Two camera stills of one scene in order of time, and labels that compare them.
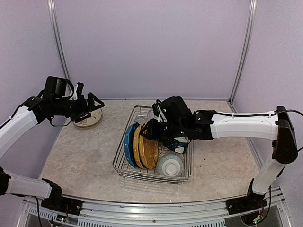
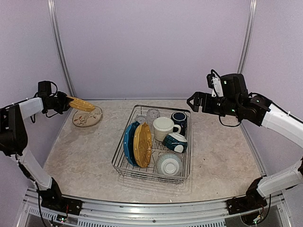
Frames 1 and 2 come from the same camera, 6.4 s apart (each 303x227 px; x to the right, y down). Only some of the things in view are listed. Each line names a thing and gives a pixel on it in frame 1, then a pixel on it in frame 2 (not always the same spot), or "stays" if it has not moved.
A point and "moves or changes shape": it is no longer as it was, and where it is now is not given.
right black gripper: [151, 131] → [199, 95]
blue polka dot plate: [129, 144] stays
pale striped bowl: [170, 165] stays
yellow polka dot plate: [149, 150] moves or changes shape
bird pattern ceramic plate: [95, 118] stays
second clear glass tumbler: [141, 119] stays
